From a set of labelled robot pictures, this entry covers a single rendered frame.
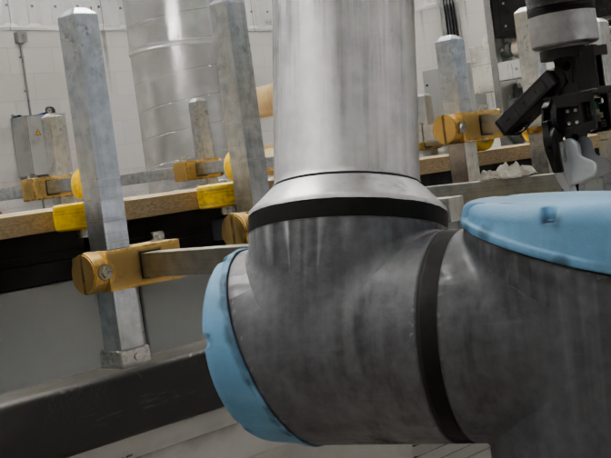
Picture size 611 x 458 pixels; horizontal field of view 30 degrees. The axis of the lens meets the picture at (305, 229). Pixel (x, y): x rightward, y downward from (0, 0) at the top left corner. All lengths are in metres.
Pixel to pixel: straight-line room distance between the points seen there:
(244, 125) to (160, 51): 4.11
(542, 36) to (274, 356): 0.87
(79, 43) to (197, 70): 4.25
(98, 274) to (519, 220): 0.76
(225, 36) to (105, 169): 0.28
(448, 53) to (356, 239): 1.18
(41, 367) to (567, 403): 1.00
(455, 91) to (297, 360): 1.20
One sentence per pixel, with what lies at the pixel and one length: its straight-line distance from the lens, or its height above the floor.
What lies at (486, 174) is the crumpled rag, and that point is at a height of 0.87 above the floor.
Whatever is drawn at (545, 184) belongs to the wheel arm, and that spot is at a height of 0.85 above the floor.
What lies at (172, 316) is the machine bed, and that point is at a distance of 1.74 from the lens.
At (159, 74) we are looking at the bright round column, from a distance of 5.65.
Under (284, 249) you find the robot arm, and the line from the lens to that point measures 0.80.
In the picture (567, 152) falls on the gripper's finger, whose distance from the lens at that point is 1.58.
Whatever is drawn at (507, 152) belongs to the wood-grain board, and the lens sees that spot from 2.32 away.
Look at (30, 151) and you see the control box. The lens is 9.78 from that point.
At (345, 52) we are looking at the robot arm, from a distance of 0.83.
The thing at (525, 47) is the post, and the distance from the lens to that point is 2.16.
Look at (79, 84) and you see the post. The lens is 1.41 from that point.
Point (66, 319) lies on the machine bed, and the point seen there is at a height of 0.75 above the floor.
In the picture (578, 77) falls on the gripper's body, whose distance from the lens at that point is 1.57.
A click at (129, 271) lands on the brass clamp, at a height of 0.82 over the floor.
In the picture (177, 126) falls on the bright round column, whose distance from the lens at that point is 5.61.
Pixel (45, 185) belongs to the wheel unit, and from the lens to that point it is 2.65.
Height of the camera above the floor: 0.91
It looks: 3 degrees down
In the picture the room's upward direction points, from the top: 8 degrees counter-clockwise
